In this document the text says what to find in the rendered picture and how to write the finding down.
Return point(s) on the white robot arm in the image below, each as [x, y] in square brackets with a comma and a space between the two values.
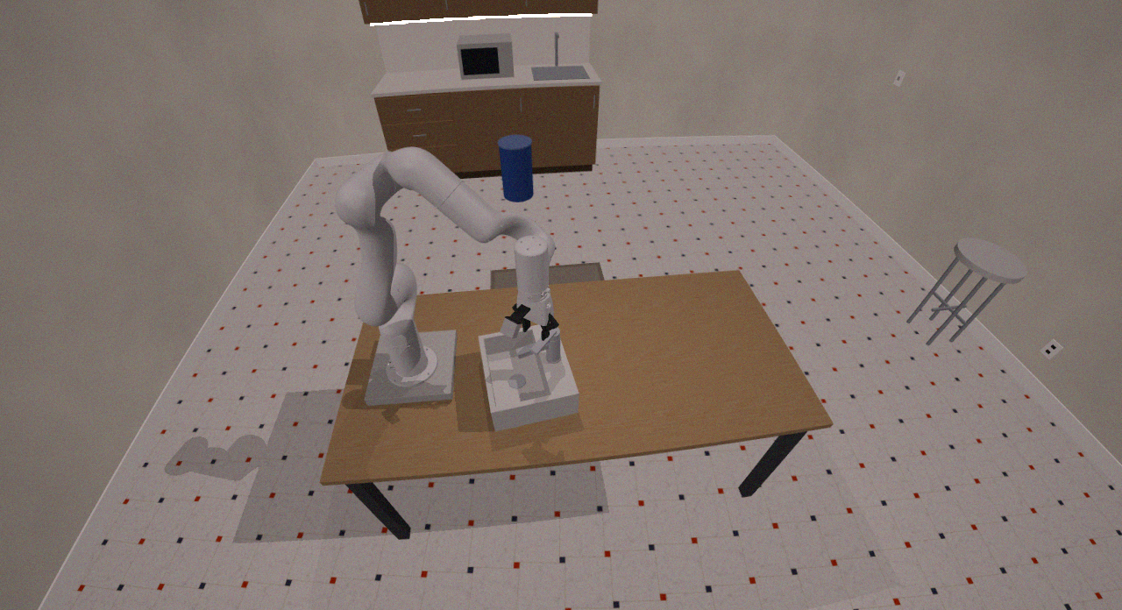
[359, 201]

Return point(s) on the grey mixer tap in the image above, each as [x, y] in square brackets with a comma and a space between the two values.
[550, 344]

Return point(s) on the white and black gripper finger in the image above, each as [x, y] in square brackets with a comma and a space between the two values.
[552, 324]
[525, 322]

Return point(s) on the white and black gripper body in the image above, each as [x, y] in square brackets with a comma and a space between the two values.
[539, 310]

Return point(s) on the grey sink basin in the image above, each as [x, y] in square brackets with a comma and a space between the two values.
[526, 390]

